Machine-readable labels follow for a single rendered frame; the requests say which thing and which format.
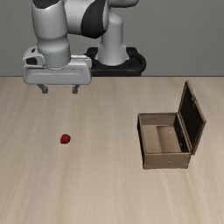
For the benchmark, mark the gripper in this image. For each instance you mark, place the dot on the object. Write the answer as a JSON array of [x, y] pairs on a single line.
[[58, 74]]

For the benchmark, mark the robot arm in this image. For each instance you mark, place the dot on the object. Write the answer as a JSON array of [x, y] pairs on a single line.
[[52, 26]]

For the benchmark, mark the red strawberry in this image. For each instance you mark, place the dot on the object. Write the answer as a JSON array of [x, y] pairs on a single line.
[[65, 138]]

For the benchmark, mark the brown wooden box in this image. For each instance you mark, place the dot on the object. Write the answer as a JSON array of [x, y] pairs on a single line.
[[163, 145]]

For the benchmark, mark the brown wooden box lid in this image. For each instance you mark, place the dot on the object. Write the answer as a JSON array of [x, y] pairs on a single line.
[[191, 116]]

